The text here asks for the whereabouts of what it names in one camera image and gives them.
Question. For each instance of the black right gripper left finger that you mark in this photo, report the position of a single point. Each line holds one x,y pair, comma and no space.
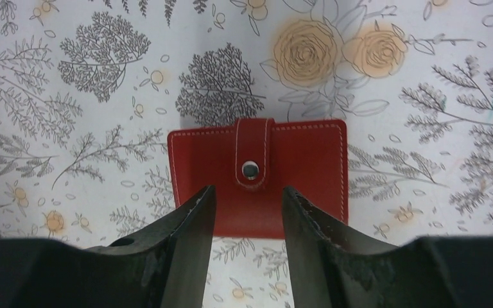
161,265

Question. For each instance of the floral patterned table mat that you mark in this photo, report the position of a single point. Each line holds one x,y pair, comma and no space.
90,91

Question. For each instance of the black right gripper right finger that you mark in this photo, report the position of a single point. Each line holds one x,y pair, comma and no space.
332,264

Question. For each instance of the red leather card holder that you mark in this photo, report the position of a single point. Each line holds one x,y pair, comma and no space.
252,161

